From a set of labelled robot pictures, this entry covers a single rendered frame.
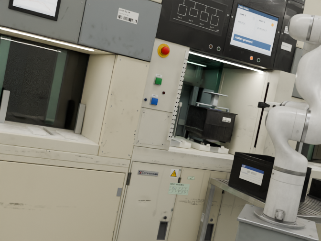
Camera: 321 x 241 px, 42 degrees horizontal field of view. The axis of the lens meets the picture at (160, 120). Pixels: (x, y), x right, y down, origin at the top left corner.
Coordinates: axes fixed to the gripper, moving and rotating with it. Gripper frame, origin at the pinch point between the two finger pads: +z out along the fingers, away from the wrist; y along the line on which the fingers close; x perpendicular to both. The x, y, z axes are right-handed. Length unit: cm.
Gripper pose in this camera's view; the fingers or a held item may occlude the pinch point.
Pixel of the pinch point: (264, 105)
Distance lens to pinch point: 224.5
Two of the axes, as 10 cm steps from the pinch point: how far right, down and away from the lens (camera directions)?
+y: 8.7, 1.5, 4.7
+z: -4.5, -1.4, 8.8
